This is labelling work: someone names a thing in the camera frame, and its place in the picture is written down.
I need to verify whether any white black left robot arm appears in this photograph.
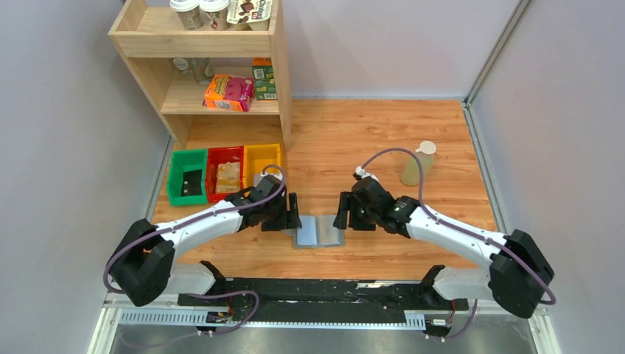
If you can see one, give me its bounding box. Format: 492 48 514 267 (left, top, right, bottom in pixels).
103 174 301 307

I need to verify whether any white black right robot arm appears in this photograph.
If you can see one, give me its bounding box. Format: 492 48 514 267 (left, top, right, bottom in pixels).
333 177 555 319

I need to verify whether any lower gold card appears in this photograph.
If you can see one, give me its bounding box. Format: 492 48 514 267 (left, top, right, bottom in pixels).
214 184 240 194

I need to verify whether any black card in green bin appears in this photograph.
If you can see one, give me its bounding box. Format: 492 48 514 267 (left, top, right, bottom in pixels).
181 169 203 197

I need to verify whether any green liquid bottle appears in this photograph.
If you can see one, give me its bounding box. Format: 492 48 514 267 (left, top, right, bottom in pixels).
400 140 437 186

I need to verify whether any yellow plastic bin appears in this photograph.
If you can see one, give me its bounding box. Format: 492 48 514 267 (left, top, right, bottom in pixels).
242 143 284 188

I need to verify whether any red plastic bin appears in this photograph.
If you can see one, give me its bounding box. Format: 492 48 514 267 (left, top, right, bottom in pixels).
205 145 244 203

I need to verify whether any green plastic bin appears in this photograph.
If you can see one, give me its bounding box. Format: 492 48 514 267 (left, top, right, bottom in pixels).
166 149 208 207

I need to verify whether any green carton box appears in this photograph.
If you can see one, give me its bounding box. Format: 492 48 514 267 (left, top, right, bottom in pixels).
252 58 277 101

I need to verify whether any orange pink snack box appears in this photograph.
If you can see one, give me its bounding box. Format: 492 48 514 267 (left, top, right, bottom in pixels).
204 74 254 112

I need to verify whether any wooden shelf unit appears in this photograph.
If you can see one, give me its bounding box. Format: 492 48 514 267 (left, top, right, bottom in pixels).
108 1 293 148

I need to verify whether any clear glass jar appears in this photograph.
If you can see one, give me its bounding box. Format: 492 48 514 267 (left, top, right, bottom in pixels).
189 58 215 86

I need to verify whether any chocolate pudding pack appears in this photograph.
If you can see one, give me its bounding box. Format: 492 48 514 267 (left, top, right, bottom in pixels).
227 0 273 31

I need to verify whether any white lid paper cup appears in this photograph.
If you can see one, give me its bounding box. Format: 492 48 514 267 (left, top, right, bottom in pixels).
170 0 203 30

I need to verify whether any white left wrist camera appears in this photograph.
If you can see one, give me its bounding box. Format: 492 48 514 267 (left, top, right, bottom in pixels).
259 168 282 180

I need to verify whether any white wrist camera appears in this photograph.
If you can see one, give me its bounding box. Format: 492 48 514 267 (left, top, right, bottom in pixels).
259 168 282 180
353 166 379 181

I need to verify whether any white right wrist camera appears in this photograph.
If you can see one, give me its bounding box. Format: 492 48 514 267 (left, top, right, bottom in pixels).
353 166 379 181

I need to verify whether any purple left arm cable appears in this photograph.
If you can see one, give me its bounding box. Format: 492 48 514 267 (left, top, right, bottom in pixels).
102 164 288 336

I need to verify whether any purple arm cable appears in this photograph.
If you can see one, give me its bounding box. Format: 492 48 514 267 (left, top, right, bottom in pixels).
360 147 558 342
102 164 288 336

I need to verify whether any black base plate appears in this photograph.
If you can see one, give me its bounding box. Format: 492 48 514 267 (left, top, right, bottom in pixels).
177 277 470 324

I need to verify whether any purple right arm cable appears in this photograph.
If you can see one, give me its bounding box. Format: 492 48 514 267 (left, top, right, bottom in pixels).
360 147 558 342

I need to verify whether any aluminium frame rail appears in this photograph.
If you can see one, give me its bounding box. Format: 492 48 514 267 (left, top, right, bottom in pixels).
88 275 562 354

